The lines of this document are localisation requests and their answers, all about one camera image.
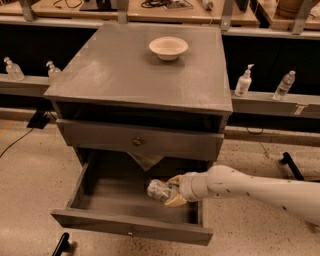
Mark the black power adapter box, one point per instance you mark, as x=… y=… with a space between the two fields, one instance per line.
x=39 y=120

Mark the grey wooden drawer cabinet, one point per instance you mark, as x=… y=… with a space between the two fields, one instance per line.
x=115 y=78

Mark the white pump lotion bottle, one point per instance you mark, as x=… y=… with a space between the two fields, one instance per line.
x=244 y=82

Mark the closed upper grey drawer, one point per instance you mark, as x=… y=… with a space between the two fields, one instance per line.
x=141 y=140

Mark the black leg bottom left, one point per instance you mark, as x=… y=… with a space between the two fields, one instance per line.
x=63 y=245

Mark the white paper under drawer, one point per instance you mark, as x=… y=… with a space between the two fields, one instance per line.
x=146 y=162

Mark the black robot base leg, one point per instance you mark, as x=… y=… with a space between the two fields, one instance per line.
x=287 y=160

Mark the clear pump bottle near cabinet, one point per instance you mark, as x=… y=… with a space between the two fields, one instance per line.
x=53 y=71

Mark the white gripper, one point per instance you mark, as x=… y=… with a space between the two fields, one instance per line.
x=188 y=186

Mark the open grey middle drawer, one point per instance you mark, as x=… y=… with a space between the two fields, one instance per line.
x=110 y=196

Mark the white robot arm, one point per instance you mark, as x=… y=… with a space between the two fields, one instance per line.
x=299 y=198

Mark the white paper bowl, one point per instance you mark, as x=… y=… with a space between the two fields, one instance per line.
x=168 y=48

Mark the clear plastic water bottle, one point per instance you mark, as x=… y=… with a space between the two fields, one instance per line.
x=284 y=85

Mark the clear pump bottle far left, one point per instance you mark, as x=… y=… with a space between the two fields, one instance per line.
x=14 y=71

